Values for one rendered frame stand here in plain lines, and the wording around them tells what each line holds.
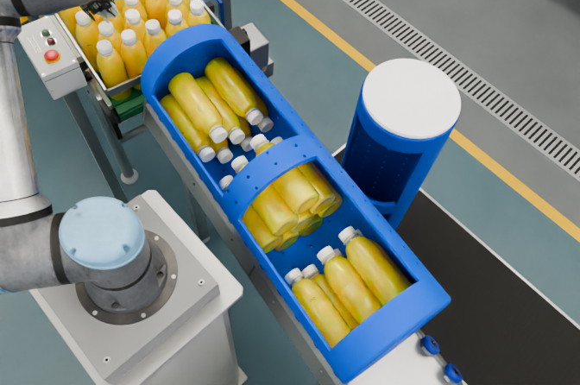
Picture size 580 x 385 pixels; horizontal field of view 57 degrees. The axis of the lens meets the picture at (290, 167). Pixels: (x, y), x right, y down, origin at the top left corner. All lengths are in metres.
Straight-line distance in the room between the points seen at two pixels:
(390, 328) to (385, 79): 0.77
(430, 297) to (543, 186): 1.83
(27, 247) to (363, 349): 0.61
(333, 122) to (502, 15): 1.30
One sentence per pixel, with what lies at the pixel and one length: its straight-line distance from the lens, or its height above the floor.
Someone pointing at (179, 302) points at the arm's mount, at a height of 1.22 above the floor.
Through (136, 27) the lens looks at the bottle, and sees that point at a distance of 1.64.
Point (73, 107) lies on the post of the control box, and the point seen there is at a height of 0.84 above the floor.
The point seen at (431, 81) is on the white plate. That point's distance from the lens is 1.60.
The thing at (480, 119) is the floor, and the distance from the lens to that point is 2.94.
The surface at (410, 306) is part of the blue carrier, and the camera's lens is 1.06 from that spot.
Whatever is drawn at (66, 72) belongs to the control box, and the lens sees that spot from 1.56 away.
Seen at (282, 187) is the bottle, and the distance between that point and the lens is 1.18.
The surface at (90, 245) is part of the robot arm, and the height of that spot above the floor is 1.45.
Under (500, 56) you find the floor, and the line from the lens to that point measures 3.27.
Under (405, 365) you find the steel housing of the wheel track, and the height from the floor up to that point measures 0.93.
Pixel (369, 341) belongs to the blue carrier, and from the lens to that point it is 1.06.
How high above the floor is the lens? 2.22
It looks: 60 degrees down
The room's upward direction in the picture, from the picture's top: 6 degrees clockwise
